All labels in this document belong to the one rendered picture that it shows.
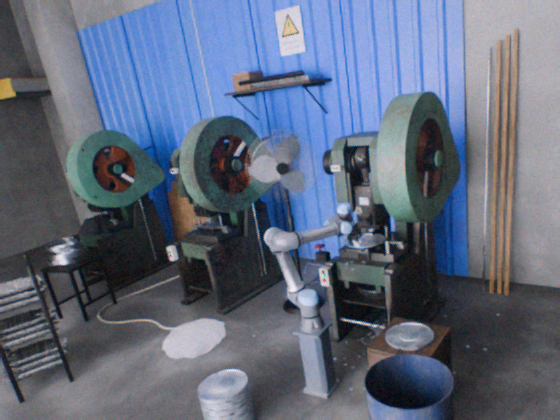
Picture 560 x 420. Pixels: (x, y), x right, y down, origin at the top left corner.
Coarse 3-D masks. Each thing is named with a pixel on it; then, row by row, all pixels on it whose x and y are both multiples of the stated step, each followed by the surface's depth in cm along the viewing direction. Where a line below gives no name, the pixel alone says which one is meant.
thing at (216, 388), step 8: (208, 376) 266; (216, 376) 266; (224, 376) 265; (232, 376) 264; (240, 376) 263; (208, 384) 259; (216, 384) 257; (224, 384) 256; (232, 384) 256; (240, 384) 255; (200, 392) 253; (208, 392) 252; (216, 392) 251; (224, 392) 250; (232, 392) 249; (208, 400) 244; (216, 400) 244
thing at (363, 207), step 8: (360, 184) 309; (368, 184) 304; (360, 192) 304; (368, 192) 301; (360, 200) 307; (368, 200) 303; (360, 208) 308; (368, 208) 305; (360, 216) 308; (368, 216) 304; (376, 216) 307; (360, 224) 310; (368, 224) 306; (376, 224) 308
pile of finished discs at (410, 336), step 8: (392, 328) 274; (400, 328) 273; (408, 328) 272; (416, 328) 271; (424, 328) 270; (392, 336) 266; (400, 336) 264; (408, 336) 262; (416, 336) 261; (424, 336) 261; (432, 336) 260; (392, 344) 257; (400, 344) 256; (408, 344) 255; (416, 344) 254; (424, 344) 253
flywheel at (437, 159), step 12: (432, 120) 288; (420, 132) 279; (432, 132) 296; (420, 144) 280; (432, 144) 298; (420, 156) 274; (432, 156) 270; (420, 168) 277; (432, 168) 273; (420, 180) 285; (432, 180) 304; (432, 192) 300
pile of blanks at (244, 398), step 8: (248, 384) 259; (240, 392) 249; (248, 392) 258; (200, 400) 250; (224, 400) 244; (232, 400) 246; (240, 400) 249; (248, 400) 256; (208, 408) 246; (216, 408) 245; (224, 408) 245; (232, 408) 247; (240, 408) 251; (248, 408) 257; (208, 416) 249; (216, 416) 247; (224, 416) 246; (232, 416) 248; (240, 416) 251; (248, 416) 256
